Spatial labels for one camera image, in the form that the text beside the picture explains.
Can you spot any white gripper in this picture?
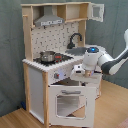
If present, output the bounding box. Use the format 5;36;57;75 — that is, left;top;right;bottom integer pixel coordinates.
69;64;103;88

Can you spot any white oven door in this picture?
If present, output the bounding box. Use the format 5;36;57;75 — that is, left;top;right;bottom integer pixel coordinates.
49;85;96;127

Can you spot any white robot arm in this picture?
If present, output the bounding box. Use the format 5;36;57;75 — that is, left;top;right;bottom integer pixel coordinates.
70;29;128;84

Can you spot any wooden toy kitchen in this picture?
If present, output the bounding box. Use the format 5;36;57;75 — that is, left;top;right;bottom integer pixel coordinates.
22;2;100;127

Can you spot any grey toy sink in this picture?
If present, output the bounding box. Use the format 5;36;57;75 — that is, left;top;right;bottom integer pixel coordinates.
66;47;87;56

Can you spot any left red stove knob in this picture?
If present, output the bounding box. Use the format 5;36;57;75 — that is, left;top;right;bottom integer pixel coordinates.
54;73;60;79

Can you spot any black toy stovetop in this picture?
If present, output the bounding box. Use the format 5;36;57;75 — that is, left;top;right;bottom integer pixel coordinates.
34;53;71;67

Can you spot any black toy faucet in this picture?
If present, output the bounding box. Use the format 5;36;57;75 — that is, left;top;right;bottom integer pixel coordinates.
67;33;82;49

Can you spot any silver toy pot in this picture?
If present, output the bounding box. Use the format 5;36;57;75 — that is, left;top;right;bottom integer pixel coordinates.
40;51;55;62

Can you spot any grey backdrop curtain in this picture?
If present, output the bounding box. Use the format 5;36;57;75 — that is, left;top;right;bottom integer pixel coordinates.
0;0;128;117

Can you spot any grey range hood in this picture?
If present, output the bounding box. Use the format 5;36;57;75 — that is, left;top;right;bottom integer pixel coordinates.
34;5;64;27

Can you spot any white microwave door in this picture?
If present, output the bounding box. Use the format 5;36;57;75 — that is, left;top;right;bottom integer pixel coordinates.
88;3;104;22

